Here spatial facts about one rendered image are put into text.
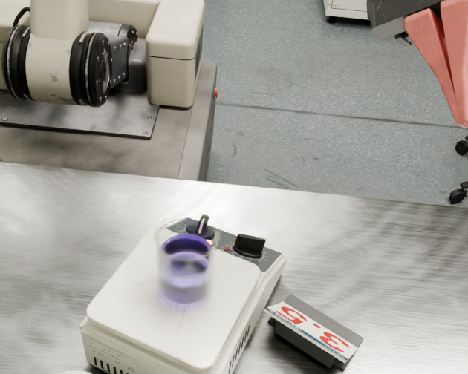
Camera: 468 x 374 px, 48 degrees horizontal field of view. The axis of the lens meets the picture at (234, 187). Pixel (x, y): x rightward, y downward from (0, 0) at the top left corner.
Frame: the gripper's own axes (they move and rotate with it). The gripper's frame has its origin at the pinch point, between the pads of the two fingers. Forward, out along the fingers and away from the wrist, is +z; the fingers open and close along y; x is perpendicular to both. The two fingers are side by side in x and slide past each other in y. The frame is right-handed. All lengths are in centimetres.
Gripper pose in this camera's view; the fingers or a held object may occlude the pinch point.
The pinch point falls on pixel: (464, 113)
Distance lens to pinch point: 38.7
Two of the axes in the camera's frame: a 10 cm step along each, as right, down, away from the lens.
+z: 0.0, 9.8, -2.2
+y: 7.3, -1.5, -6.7
